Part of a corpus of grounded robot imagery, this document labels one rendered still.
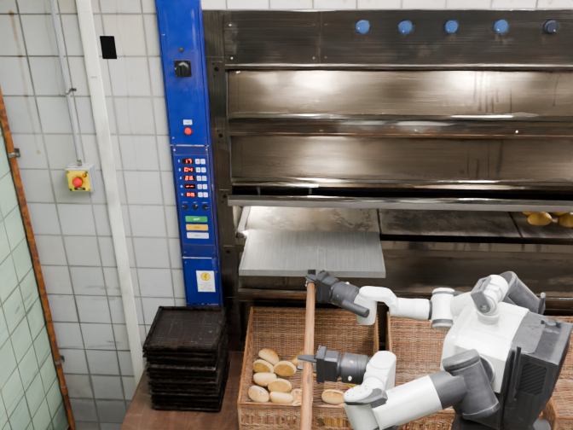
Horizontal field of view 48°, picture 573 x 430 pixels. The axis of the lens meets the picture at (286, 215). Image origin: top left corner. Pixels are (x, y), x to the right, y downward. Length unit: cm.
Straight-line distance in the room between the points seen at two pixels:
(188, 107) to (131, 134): 27
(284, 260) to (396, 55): 88
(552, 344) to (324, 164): 113
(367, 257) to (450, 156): 50
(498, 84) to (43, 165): 180
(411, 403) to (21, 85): 186
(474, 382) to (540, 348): 23
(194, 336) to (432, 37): 145
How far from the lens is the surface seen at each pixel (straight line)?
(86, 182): 269
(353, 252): 260
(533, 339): 187
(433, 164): 257
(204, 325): 270
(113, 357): 324
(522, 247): 281
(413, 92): 247
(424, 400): 170
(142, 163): 266
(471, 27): 246
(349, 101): 245
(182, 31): 243
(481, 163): 260
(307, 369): 197
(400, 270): 279
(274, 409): 258
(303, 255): 257
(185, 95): 249
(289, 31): 242
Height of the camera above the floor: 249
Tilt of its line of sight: 27 degrees down
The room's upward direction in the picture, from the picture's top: 1 degrees counter-clockwise
